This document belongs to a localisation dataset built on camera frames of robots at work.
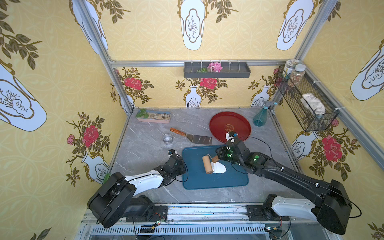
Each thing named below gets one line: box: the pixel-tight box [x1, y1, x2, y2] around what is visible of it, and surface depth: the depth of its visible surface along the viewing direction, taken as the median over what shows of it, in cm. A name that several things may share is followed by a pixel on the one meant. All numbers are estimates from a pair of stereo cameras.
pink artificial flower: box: [207, 62, 223, 73], surface depth 90 cm
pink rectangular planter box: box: [135, 109, 171, 124], surface depth 115 cm
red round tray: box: [209, 111, 252, 144], surface depth 113 cm
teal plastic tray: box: [182, 145, 249, 190], surface depth 87 cm
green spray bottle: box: [252, 101, 278, 127], surface depth 109 cm
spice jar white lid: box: [287, 64, 306, 87], surface depth 82 cm
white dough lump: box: [211, 161, 227, 174], surface depth 90 cm
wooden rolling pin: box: [202, 153, 219, 175], surface depth 85 cm
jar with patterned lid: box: [282, 59, 302, 79], surface depth 88 cm
